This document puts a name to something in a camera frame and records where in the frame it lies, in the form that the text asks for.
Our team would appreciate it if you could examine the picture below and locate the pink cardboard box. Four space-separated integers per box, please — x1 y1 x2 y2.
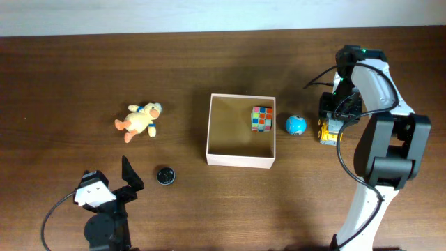
206 93 276 169

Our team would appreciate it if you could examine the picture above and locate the colourful puzzle cube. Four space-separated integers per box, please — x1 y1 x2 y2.
251 107 273 132

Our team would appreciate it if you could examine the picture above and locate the blue white ball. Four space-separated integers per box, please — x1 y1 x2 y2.
285 115 307 135

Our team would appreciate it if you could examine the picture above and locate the yellow plush duck toy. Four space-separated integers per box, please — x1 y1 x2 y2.
114 102 162 143

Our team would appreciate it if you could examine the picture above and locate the black round lid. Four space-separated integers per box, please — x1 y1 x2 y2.
156 167 176 185

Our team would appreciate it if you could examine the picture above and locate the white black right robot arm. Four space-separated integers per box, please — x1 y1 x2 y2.
318 45 431 250

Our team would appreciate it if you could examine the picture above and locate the yellow grey toy truck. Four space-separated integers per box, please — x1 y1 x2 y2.
318 119 344 146

